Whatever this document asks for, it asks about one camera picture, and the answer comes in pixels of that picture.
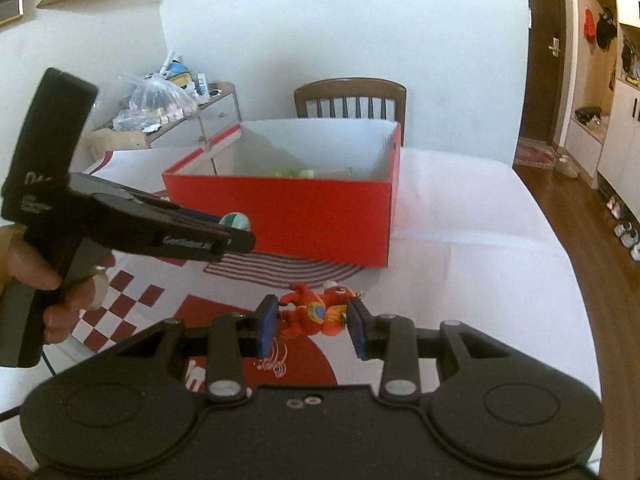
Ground printed table cover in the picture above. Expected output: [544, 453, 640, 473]
[65, 147, 591, 396]

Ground tan cardboard box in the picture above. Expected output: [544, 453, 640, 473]
[89, 129, 152, 158]

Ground beige slippers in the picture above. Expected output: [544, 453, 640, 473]
[552, 155, 581, 178]

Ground teal tape dispenser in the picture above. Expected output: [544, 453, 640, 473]
[218, 212, 251, 233]

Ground brown wooden chair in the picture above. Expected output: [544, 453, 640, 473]
[293, 78, 407, 147]

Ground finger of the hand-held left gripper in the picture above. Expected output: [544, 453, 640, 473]
[117, 185, 223, 228]
[99, 194, 257, 264]

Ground dark brown door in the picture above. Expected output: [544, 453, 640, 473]
[520, 0, 568, 141]

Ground white drawer cabinet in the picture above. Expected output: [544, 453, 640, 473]
[150, 81, 243, 153]

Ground doormat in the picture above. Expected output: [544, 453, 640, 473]
[514, 142, 556, 168]

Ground red cardboard box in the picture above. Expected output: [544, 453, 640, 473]
[161, 119, 403, 268]

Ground red toy figure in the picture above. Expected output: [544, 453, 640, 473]
[277, 280, 358, 341]

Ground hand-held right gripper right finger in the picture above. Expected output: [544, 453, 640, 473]
[347, 298, 506, 403]

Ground grey white wall cabinet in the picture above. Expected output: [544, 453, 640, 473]
[565, 0, 640, 261]

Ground person's left hand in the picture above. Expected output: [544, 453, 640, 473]
[0, 224, 117, 347]

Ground row of small shoes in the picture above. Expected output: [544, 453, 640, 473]
[605, 195, 640, 261]

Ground clear plastic bag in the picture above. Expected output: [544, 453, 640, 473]
[112, 72, 198, 133]

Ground black hanging hat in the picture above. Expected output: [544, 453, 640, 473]
[595, 7, 618, 51]

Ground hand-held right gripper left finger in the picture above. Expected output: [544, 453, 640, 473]
[117, 295, 279, 403]

